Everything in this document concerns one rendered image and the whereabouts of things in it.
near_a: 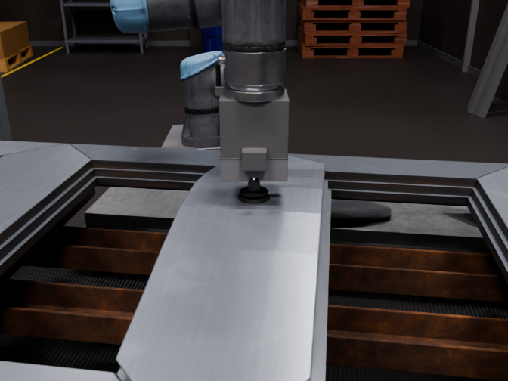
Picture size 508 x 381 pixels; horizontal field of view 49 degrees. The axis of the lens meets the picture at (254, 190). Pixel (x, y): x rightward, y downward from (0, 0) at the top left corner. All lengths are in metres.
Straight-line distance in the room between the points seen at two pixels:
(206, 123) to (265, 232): 0.83
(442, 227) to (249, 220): 0.66
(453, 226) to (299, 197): 0.60
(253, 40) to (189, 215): 0.23
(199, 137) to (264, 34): 0.84
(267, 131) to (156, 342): 0.28
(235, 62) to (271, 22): 0.06
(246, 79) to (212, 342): 0.30
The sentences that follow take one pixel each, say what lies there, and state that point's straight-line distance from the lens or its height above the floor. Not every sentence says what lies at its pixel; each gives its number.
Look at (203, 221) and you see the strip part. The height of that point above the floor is 0.92.
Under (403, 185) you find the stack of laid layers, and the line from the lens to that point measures 1.02.
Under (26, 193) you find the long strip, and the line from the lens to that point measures 0.99.
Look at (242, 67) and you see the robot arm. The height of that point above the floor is 1.10.
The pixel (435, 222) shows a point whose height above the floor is 0.68.
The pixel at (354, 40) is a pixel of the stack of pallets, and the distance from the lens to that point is 7.59.
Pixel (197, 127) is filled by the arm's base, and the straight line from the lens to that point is 1.47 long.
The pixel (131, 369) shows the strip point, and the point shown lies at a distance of 0.54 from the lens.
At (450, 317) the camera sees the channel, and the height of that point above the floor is 0.72.
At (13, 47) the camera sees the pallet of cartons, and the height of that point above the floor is 0.23.
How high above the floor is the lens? 1.22
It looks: 23 degrees down
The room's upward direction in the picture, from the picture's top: straight up
